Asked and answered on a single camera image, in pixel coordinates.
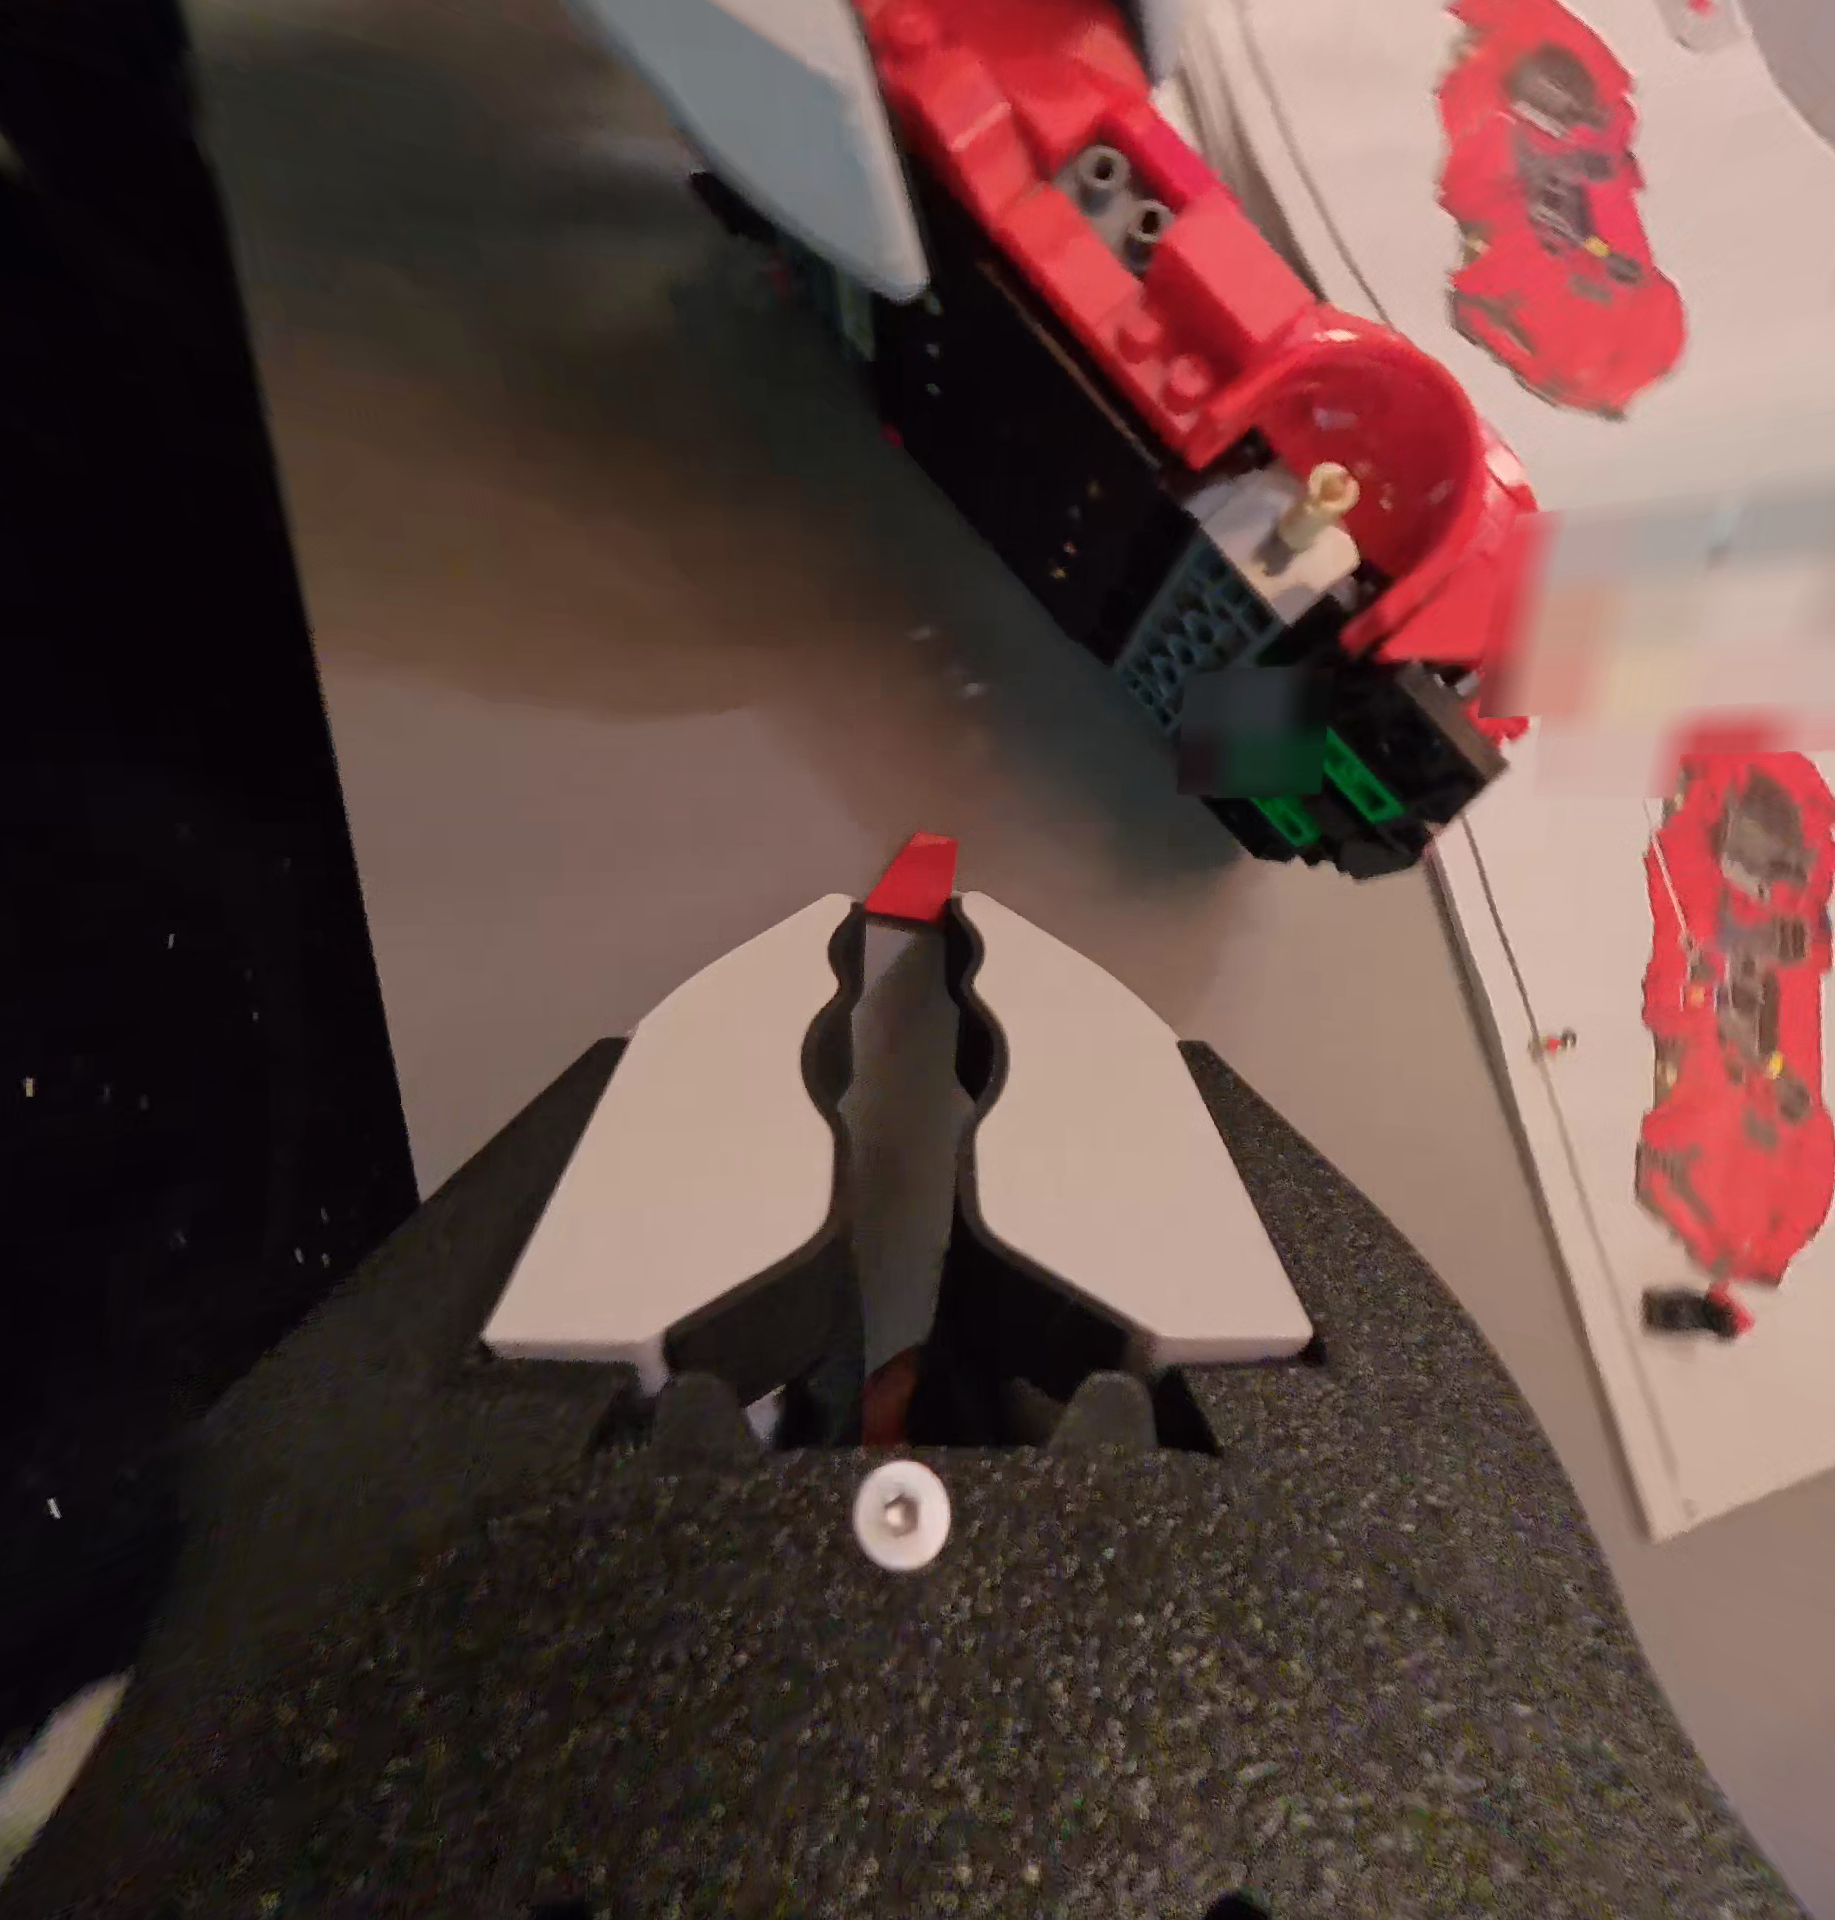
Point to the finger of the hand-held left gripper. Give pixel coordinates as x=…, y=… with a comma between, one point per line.
x=768, y=106
x=1161, y=30

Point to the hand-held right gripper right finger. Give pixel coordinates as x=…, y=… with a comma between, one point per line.
x=1128, y=1200

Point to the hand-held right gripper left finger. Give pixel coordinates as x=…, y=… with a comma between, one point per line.
x=677, y=1186

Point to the red lego car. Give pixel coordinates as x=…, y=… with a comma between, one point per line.
x=1037, y=256

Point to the red lego wedge tile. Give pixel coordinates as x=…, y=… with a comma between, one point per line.
x=913, y=876

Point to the black lego piece red tip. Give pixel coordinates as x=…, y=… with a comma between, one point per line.
x=1689, y=1313

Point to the lego instruction booklet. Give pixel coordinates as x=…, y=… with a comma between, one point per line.
x=1755, y=1395

